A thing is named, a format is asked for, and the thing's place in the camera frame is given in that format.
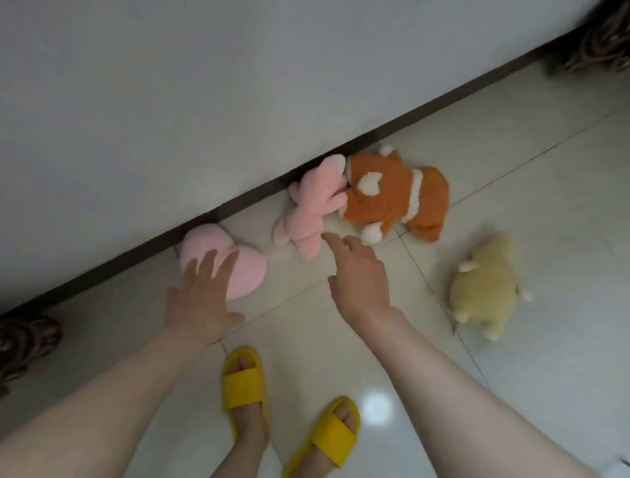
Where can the person's left hand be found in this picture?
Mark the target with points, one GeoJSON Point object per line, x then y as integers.
{"type": "Point", "coordinates": [199, 305]}

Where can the person's right hand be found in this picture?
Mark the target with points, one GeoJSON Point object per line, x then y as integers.
{"type": "Point", "coordinates": [362, 285]}

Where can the person's left thumb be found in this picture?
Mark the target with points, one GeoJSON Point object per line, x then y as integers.
{"type": "Point", "coordinates": [235, 320]}

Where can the person's right middle finger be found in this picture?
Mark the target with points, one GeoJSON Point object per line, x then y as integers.
{"type": "Point", "coordinates": [355, 242]}

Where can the person's right thumb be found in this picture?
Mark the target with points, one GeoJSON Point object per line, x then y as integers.
{"type": "Point", "coordinates": [333, 293]}

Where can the person's left middle finger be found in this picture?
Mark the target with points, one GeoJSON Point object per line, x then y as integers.
{"type": "Point", "coordinates": [209, 266]}

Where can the person's right forearm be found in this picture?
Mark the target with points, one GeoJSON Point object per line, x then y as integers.
{"type": "Point", "coordinates": [457, 408]}

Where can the person's left forearm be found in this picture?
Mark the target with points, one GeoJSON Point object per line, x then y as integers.
{"type": "Point", "coordinates": [93, 413]}

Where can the pink heart plush pillow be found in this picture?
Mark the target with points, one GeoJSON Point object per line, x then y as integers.
{"type": "Point", "coordinates": [246, 268]}

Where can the pink bunny plush toy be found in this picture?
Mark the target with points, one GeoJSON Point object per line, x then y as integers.
{"type": "Point", "coordinates": [312, 207]}

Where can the orange and white plush toy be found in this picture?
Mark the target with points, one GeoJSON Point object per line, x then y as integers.
{"type": "Point", "coordinates": [389, 197]}

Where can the yellow left slipper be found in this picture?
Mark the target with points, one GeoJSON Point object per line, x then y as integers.
{"type": "Point", "coordinates": [241, 389]}

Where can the yellow slipper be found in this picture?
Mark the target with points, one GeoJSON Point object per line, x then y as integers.
{"type": "Point", "coordinates": [329, 436]}
{"type": "Point", "coordinates": [241, 389]}

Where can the dark brown baseboard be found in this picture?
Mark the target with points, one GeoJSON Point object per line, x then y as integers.
{"type": "Point", "coordinates": [305, 170]}

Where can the person's left foot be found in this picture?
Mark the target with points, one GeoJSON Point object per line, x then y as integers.
{"type": "Point", "coordinates": [251, 433]}

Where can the person's foot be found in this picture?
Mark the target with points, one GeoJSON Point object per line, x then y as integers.
{"type": "Point", "coordinates": [320, 460]}
{"type": "Point", "coordinates": [251, 433]}

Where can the beige plush toy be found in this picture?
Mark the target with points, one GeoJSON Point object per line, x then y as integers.
{"type": "Point", "coordinates": [487, 290]}

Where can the yellow right slipper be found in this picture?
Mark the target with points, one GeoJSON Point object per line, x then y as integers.
{"type": "Point", "coordinates": [329, 436]}

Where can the person's right foot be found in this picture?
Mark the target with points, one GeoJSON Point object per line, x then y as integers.
{"type": "Point", "coordinates": [320, 460]}

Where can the brown patterned curtain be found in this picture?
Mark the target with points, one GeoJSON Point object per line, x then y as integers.
{"type": "Point", "coordinates": [24, 349]}
{"type": "Point", "coordinates": [598, 42]}

